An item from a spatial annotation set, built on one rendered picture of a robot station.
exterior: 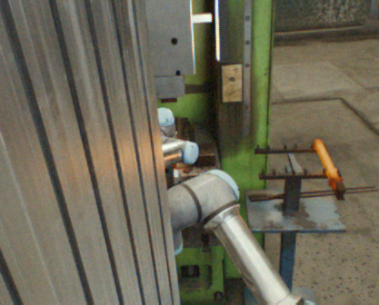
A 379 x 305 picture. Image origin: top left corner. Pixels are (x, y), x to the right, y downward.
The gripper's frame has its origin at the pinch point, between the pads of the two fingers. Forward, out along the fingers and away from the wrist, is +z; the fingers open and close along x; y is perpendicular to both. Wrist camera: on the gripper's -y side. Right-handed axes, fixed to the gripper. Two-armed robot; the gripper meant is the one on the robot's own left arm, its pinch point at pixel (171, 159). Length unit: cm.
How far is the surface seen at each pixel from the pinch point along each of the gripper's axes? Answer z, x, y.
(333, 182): -14, 61, 23
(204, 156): 7.5, 14.5, -4.7
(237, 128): 8.6, 31.9, -20.1
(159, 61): -32.7, -1.2, -27.1
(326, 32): 375, 272, -486
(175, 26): -44, 7, -33
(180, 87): -22.4, 6.3, -21.4
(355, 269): 101, 104, 28
